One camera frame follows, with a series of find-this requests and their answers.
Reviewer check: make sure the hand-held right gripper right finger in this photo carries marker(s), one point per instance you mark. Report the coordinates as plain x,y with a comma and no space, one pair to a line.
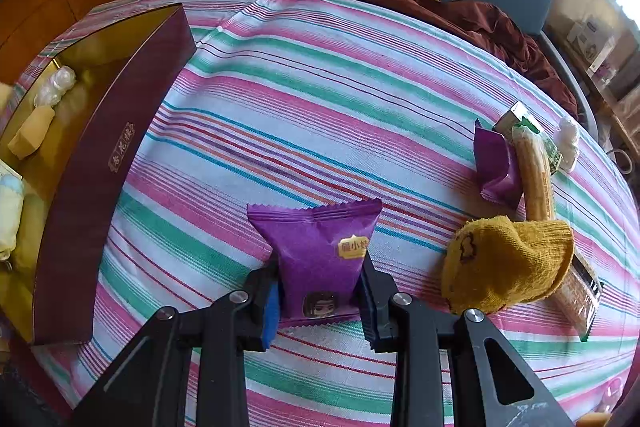
372,307

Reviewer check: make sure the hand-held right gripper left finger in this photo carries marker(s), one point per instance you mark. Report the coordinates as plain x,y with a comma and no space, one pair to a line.
270,312

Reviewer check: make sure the purple snack packet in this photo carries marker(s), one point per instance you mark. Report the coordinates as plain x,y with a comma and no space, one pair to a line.
315,252

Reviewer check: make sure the maroon box with gold interior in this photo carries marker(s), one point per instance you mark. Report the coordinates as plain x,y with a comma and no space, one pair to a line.
100,187

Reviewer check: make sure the green and white carton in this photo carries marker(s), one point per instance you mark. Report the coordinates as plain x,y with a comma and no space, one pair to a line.
515,114

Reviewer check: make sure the yellow cake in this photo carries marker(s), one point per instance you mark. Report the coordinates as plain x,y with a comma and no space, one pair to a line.
30,132
596,420

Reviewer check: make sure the pale yellow packet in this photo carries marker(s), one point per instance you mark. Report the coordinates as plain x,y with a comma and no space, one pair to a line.
10,217

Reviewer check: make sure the white plastic-wrapped bundle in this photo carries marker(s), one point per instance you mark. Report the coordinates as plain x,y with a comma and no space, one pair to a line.
570,147
55,87

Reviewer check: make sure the yellow sock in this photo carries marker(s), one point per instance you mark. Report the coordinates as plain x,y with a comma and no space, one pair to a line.
505,262

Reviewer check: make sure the purple cloth item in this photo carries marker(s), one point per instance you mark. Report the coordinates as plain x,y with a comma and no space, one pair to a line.
492,167

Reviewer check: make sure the striped bedsheet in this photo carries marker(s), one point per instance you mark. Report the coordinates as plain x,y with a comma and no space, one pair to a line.
325,107

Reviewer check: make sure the clear packet seed bar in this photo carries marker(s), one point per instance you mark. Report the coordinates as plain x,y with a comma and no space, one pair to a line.
580,302

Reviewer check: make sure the wrapped bread stick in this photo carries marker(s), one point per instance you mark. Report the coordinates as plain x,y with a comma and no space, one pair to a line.
535,177

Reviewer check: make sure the maroon cloth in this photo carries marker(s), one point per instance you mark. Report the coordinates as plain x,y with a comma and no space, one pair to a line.
475,22

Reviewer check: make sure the wooden desk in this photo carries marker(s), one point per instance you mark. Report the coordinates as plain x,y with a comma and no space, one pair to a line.
620,107

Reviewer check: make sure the white box with blue print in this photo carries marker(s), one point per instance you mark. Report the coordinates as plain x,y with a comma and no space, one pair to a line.
590,37

